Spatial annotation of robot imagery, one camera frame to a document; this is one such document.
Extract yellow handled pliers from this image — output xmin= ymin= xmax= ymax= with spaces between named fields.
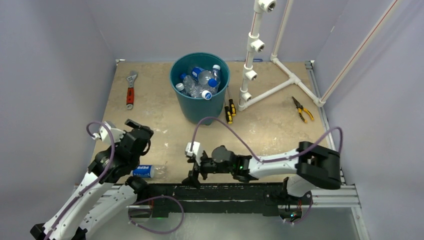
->
xmin=291 ymin=96 xmax=315 ymax=123

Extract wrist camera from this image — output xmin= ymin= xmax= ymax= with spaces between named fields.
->
xmin=184 ymin=141 xmax=204 ymax=166
xmin=87 ymin=121 xmax=126 ymax=145

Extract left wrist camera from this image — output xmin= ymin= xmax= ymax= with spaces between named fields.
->
xmin=87 ymin=121 xmax=126 ymax=145

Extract clear bottle light-blue cap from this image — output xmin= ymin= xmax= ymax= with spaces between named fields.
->
xmin=175 ymin=82 xmax=191 ymax=97

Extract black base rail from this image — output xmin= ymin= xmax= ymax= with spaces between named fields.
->
xmin=135 ymin=182 xmax=300 ymax=218

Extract white PVC pipe stand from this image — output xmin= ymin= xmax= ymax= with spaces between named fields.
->
xmin=237 ymin=0 xmax=277 ymax=111

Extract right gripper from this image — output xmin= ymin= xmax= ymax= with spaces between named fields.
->
xmin=182 ymin=151 xmax=234 ymax=189

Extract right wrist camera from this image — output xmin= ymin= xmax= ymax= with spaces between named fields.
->
xmin=184 ymin=141 xmax=204 ymax=166

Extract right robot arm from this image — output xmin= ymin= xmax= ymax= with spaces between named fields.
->
xmin=182 ymin=141 xmax=342 ymax=204

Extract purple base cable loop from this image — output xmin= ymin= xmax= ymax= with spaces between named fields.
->
xmin=127 ymin=195 xmax=185 ymax=235

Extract white pipe on wall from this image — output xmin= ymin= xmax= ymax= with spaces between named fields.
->
xmin=246 ymin=0 xmax=327 ymax=108

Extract clear bottle white cap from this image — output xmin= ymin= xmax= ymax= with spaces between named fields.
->
xmin=189 ymin=85 xmax=213 ymax=100

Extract clear bottle blue-orange label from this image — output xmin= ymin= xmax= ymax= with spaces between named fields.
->
xmin=211 ymin=64 xmax=221 ymax=88

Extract red handled adjustable wrench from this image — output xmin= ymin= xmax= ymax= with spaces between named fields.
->
xmin=126 ymin=70 xmax=138 ymax=110

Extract teal plastic bin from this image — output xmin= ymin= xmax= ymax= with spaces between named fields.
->
xmin=169 ymin=52 xmax=230 ymax=124

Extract right yellow-black screwdriver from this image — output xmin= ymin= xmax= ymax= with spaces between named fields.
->
xmin=226 ymin=87 xmax=237 ymax=117

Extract Pepsi bottle blue cap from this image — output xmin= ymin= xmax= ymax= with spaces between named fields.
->
xmin=180 ymin=73 xmax=194 ymax=92

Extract left yellow-black screwdriver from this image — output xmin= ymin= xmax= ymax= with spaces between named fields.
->
xmin=224 ymin=98 xmax=233 ymax=124

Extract yellow-black screwdriver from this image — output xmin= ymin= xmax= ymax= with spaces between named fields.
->
xmin=226 ymin=87 xmax=237 ymax=117
xmin=224 ymin=98 xmax=233 ymax=124

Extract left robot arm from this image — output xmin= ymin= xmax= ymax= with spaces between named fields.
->
xmin=30 ymin=119 xmax=154 ymax=240

